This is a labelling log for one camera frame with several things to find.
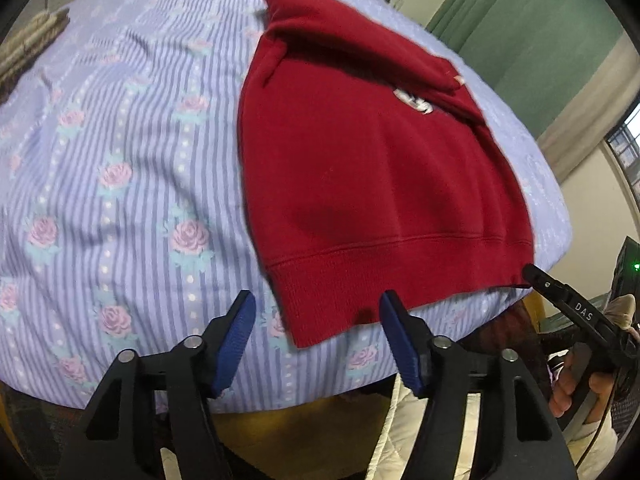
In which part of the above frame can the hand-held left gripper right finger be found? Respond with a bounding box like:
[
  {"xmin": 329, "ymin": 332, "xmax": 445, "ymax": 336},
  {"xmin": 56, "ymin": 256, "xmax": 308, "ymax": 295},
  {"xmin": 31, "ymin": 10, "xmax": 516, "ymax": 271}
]
[{"xmin": 378, "ymin": 289, "xmax": 582, "ymax": 480}]

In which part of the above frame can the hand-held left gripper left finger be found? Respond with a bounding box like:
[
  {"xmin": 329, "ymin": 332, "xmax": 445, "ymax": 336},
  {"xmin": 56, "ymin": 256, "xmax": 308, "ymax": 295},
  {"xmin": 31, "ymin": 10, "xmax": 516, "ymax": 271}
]
[{"xmin": 57, "ymin": 289, "xmax": 257, "ymax": 480}]

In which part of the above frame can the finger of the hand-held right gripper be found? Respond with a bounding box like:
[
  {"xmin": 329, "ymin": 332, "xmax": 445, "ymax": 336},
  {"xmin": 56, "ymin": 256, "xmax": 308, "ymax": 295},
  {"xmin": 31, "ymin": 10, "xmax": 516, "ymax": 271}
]
[{"xmin": 522, "ymin": 263, "xmax": 627, "ymax": 357}]

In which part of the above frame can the red sweater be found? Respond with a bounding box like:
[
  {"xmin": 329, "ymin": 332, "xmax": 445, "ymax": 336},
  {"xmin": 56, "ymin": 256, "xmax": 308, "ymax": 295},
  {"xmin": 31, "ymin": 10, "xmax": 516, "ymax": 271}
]
[{"xmin": 239, "ymin": 0, "xmax": 534, "ymax": 350}]

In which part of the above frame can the person's right hand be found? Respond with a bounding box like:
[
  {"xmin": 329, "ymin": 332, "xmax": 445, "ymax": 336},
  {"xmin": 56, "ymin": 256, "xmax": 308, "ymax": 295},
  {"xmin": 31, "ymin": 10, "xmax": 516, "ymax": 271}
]
[{"xmin": 548, "ymin": 294, "xmax": 640, "ymax": 418}]

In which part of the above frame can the yellow cloth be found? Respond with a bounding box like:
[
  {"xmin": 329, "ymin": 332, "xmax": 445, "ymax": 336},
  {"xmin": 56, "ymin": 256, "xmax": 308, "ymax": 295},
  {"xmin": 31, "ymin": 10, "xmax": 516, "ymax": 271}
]
[{"xmin": 209, "ymin": 394, "xmax": 397, "ymax": 477}]

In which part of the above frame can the window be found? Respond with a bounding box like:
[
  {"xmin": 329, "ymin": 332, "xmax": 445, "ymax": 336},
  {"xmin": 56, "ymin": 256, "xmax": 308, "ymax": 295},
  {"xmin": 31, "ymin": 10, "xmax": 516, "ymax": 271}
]
[{"xmin": 604, "ymin": 102, "xmax": 640, "ymax": 187}]

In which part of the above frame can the striped floral bed sheet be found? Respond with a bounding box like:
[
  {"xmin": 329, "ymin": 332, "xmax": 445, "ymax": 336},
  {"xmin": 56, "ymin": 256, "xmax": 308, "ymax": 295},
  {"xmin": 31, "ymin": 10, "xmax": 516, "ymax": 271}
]
[{"xmin": 0, "ymin": 0, "xmax": 574, "ymax": 415}]

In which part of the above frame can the green curtain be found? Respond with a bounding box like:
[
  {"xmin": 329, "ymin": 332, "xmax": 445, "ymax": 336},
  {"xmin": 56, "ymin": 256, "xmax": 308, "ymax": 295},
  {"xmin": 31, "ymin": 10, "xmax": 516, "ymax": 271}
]
[{"xmin": 425, "ymin": 0, "xmax": 640, "ymax": 182}]

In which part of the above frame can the beige folded cloth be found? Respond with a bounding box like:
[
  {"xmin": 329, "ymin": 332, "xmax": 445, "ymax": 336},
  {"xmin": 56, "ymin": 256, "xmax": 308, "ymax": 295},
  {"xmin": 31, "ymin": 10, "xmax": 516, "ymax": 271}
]
[{"xmin": 0, "ymin": 7, "xmax": 71, "ymax": 87}]

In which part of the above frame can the black cable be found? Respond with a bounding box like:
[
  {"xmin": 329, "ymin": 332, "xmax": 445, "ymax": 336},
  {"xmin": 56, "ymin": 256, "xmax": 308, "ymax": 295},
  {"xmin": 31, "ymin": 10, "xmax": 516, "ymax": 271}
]
[{"xmin": 575, "ymin": 400, "xmax": 623, "ymax": 468}]

